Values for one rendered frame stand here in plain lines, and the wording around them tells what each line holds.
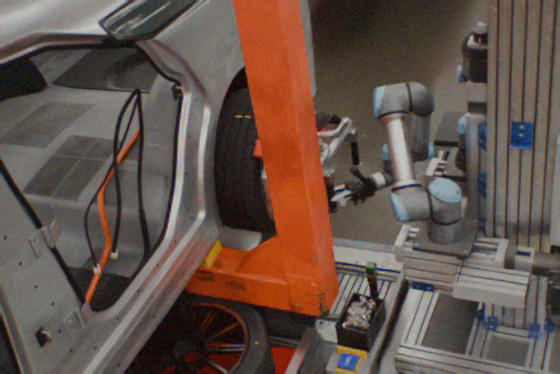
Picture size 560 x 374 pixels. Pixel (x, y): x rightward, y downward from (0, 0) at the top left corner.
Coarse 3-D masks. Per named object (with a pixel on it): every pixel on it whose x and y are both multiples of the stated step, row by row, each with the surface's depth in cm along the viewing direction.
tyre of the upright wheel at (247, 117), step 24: (240, 96) 341; (240, 120) 329; (216, 144) 329; (240, 144) 325; (216, 168) 330; (240, 168) 325; (216, 192) 334; (240, 192) 328; (240, 216) 338; (264, 216) 338
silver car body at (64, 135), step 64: (0, 0) 242; (64, 0) 253; (128, 0) 270; (192, 0) 297; (0, 64) 227; (64, 64) 466; (128, 64) 458; (192, 64) 294; (0, 128) 379; (64, 128) 369; (128, 128) 301; (192, 128) 305; (0, 192) 215; (64, 192) 330; (128, 192) 321; (192, 192) 310; (0, 256) 215; (64, 256) 330; (128, 256) 322; (192, 256) 311; (0, 320) 219; (64, 320) 242; (128, 320) 274
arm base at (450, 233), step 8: (432, 224) 296; (440, 224) 292; (448, 224) 291; (456, 224) 292; (432, 232) 298; (440, 232) 294; (448, 232) 293; (456, 232) 294; (464, 232) 296; (432, 240) 298; (440, 240) 295; (448, 240) 294; (456, 240) 294
